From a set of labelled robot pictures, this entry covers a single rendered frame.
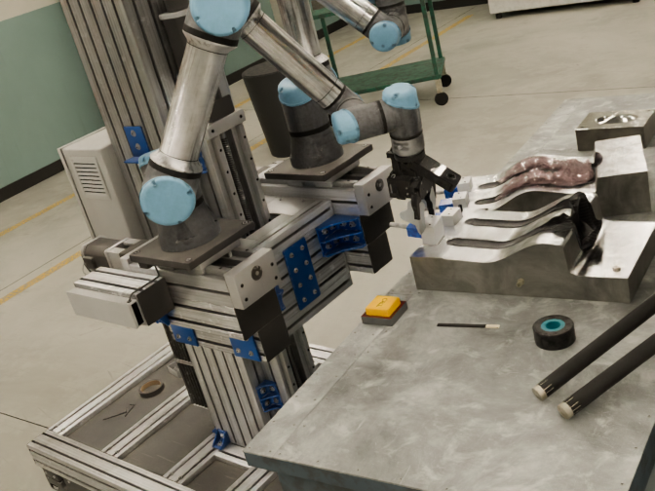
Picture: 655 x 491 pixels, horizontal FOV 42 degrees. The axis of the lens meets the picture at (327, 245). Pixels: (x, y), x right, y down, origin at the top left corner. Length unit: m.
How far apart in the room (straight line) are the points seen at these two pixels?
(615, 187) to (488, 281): 0.45
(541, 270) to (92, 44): 1.24
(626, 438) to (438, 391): 0.37
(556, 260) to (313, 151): 0.77
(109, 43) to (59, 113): 5.46
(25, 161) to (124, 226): 5.06
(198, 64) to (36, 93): 5.81
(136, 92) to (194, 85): 0.44
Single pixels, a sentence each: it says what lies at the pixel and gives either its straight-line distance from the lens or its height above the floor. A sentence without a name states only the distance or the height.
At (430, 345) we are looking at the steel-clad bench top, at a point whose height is 0.80.
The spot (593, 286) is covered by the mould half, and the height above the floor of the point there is 0.83.
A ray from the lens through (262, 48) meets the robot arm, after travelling 1.92.
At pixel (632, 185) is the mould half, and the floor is 0.88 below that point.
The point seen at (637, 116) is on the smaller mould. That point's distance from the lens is 2.72.
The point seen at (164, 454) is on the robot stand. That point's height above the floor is 0.21.
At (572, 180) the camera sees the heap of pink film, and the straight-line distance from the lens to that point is 2.27.
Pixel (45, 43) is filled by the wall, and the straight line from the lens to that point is 7.65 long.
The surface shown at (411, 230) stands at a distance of 2.04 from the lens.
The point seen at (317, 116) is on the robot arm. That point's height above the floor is 1.17.
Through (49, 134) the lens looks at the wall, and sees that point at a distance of 7.59.
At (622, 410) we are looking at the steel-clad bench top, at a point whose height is 0.80.
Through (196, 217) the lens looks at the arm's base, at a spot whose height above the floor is 1.10.
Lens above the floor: 1.75
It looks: 23 degrees down
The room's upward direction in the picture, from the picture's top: 15 degrees counter-clockwise
